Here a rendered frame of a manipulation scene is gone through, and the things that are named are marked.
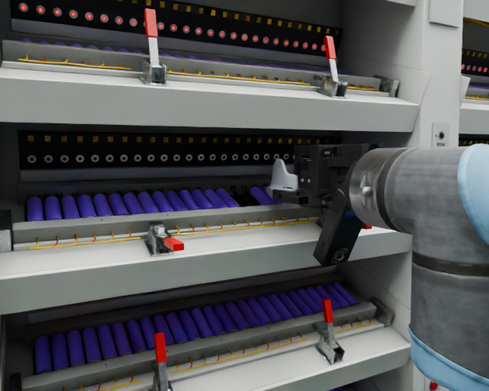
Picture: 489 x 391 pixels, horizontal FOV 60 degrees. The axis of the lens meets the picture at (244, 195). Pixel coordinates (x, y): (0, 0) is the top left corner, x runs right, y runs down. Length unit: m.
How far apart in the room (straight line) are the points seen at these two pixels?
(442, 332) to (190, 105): 0.36
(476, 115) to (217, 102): 0.50
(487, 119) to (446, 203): 0.51
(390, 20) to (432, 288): 0.52
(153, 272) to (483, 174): 0.36
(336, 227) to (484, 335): 0.21
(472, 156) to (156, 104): 0.33
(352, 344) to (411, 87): 0.43
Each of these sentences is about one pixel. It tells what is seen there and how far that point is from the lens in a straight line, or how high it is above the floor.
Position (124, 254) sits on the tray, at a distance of 0.52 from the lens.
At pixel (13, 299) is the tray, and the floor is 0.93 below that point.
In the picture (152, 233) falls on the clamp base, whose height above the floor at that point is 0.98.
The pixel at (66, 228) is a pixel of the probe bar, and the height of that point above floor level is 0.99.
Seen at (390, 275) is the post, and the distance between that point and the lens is 0.81.
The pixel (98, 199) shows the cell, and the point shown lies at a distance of 0.61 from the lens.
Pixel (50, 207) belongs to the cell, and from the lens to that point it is 0.58.
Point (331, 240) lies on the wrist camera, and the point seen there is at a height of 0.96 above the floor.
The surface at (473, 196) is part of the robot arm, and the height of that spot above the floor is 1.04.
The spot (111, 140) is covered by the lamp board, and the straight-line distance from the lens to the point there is 0.64.
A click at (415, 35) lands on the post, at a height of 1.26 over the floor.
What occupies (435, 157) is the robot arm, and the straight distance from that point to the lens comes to 0.42.
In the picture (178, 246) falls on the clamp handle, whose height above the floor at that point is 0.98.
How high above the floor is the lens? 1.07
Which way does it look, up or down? 5 degrees down
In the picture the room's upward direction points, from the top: 1 degrees counter-clockwise
